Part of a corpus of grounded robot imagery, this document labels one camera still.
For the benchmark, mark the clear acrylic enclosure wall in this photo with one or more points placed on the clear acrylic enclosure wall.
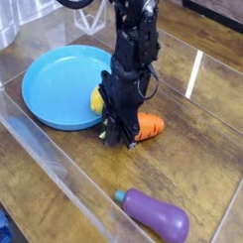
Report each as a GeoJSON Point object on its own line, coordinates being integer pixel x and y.
{"type": "Point", "coordinates": [59, 186]}

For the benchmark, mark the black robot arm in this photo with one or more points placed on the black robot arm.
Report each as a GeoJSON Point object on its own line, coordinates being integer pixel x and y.
{"type": "Point", "coordinates": [137, 35]}

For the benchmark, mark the black bar in background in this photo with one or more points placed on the black bar in background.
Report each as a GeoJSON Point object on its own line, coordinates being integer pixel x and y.
{"type": "Point", "coordinates": [213, 16]}

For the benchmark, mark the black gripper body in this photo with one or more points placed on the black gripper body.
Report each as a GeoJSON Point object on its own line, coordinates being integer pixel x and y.
{"type": "Point", "coordinates": [123, 91]}

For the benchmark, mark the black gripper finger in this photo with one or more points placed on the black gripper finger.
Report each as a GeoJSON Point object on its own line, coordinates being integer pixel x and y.
{"type": "Point", "coordinates": [128, 137]}
{"type": "Point", "coordinates": [111, 125]}

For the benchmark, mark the orange toy carrot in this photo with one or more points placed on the orange toy carrot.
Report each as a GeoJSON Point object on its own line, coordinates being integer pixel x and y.
{"type": "Point", "coordinates": [150, 126]}

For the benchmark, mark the yellow toy lemon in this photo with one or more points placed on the yellow toy lemon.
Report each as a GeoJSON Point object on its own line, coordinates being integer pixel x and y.
{"type": "Point", "coordinates": [96, 101]}

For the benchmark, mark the blue plastic plate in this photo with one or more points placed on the blue plastic plate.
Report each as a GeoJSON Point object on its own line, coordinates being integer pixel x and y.
{"type": "Point", "coordinates": [57, 86]}

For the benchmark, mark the white curtain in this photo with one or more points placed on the white curtain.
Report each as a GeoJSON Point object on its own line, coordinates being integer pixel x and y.
{"type": "Point", "coordinates": [15, 15]}

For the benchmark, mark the purple toy eggplant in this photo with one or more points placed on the purple toy eggplant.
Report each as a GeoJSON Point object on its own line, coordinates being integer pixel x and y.
{"type": "Point", "coordinates": [165, 219]}

